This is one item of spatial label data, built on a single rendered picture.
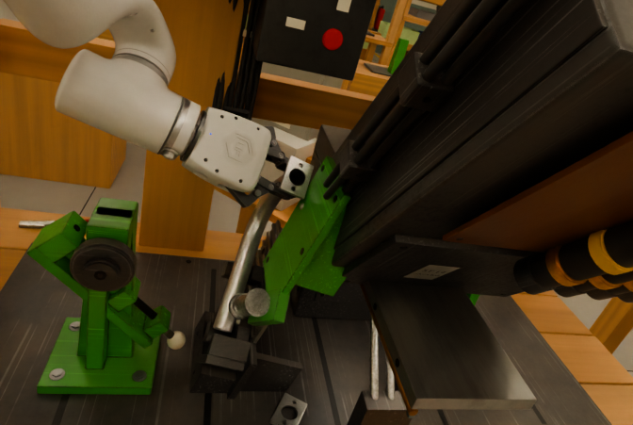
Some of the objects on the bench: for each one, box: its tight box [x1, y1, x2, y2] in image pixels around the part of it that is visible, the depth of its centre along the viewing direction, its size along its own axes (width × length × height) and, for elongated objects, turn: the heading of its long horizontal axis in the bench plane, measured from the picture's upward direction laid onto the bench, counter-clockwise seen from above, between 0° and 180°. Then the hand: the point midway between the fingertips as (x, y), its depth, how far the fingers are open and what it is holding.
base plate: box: [0, 242, 612, 425], centre depth 84 cm, size 42×110×2 cm, turn 74°
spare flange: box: [269, 393, 307, 425], centre depth 68 cm, size 6×4×1 cm
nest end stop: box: [197, 354, 245, 371], centre depth 67 cm, size 4×7×6 cm, turn 74°
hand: (287, 179), depth 67 cm, fingers closed on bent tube, 3 cm apart
